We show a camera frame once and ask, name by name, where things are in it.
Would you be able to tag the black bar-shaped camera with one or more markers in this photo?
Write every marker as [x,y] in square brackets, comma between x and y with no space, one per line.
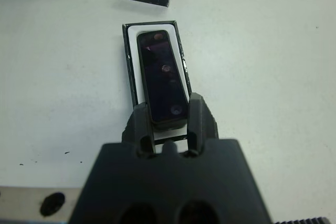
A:
[160,82]

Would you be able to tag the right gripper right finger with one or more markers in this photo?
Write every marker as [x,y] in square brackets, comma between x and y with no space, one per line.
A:
[195,119]

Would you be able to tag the black box base white insert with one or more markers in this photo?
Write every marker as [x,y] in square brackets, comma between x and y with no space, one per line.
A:
[132,58]

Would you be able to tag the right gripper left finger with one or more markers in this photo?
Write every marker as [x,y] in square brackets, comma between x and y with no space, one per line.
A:
[143,129]

